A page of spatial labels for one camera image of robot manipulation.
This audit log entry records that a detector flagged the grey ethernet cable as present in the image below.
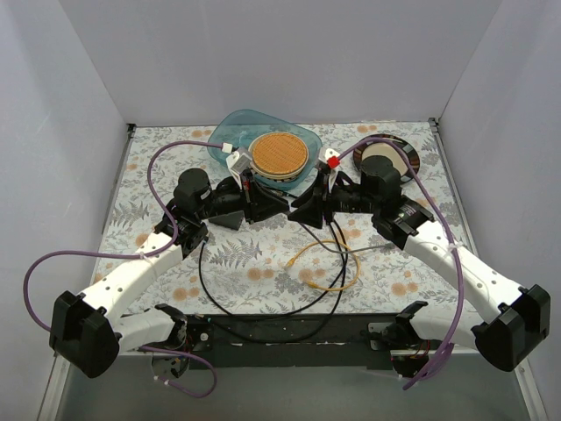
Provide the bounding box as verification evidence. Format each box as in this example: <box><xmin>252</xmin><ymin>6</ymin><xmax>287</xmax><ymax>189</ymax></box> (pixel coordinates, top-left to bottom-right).
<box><xmin>319</xmin><ymin>239</ymin><xmax>398</xmax><ymax>256</ymax></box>

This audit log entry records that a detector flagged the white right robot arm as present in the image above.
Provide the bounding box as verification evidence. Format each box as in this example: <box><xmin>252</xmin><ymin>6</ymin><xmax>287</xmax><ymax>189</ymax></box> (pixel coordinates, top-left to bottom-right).
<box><xmin>288</xmin><ymin>156</ymin><xmax>550</xmax><ymax>372</ymax></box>

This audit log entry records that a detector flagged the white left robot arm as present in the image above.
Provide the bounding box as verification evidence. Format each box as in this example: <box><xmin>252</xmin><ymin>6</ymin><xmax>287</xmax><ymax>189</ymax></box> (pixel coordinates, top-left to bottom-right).
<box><xmin>49</xmin><ymin>168</ymin><xmax>289</xmax><ymax>378</ymax></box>

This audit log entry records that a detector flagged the striped cream bowl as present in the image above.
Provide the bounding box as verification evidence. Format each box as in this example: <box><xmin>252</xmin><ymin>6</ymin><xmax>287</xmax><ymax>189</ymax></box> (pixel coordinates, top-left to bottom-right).
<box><xmin>250</xmin><ymin>144</ymin><xmax>309</xmax><ymax>182</ymax></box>

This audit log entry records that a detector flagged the orange woven coaster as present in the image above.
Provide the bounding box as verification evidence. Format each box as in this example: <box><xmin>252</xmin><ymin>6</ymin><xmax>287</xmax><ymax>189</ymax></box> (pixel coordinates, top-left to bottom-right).
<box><xmin>250</xmin><ymin>132</ymin><xmax>309</xmax><ymax>176</ymax></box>

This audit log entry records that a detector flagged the dark rimmed ceramic plate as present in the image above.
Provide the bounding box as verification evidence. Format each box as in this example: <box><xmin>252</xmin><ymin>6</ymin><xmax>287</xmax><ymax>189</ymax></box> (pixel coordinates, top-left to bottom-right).
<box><xmin>352</xmin><ymin>133</ymin><xmax>421</xmax><ymax>184</ymax></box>

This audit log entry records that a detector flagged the floral table mat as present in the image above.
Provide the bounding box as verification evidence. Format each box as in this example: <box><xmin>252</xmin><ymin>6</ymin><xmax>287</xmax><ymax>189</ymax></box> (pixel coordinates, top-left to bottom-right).
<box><xmin>96</xmin><ymin>126</ymin><xmax>458</xmax><ymax>314</ymax></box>

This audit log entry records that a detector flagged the teal plastic container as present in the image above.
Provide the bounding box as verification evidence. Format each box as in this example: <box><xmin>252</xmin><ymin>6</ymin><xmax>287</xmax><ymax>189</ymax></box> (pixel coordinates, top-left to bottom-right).
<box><xmin>209</xmin><ymin>109</ymin><xmax>323</xmax><ymax>191</ymax></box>

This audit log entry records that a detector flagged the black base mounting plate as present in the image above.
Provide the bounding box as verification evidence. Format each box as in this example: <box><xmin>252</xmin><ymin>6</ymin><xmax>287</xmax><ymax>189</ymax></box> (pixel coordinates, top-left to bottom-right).
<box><xmin>138</xmin><ymin>311</ymin><xmax>451</xmax><ymax>372</ymax></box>

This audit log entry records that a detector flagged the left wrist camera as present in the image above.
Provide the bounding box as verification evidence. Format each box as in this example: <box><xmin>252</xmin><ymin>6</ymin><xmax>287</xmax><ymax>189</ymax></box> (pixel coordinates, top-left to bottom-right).
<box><xmin>221</xmin><ymin>142</ymin><xmax>252</xmax><ymax>188</ymax></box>

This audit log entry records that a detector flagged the yellow ethernet cable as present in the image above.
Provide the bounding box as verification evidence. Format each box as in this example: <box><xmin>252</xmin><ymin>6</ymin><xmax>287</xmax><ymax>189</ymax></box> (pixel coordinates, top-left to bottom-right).
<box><xmin>283</xmin><ymin>239</ymin><xmax>362</xmax><ymax>292</ymax></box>

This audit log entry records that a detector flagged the black ethernet cable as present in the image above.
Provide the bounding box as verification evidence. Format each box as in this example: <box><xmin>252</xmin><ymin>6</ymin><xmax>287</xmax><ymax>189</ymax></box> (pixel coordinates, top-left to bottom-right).
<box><xmin>209</xmin><ymin>214</ymin><xmax>352</xmax><ymax>344</ymax></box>
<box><xmin>197</xmin><ymin>239</ymin><xmax>352</xmax><ymax>318</ymax></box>

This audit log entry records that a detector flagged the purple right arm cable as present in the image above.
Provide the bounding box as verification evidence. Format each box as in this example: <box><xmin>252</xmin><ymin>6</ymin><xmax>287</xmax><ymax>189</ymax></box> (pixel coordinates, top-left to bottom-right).
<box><xmin>337</xmin><ymin>135</ymin><xmax>465</xmax><ymax>391</ymax></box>

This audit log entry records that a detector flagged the aluminium frame rail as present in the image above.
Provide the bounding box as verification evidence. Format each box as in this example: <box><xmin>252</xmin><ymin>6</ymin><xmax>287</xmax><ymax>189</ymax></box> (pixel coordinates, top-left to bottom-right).
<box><xmin>515</xmin><ymin>359</ymin><xmax>549</xmax><ymax>421</ymax></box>

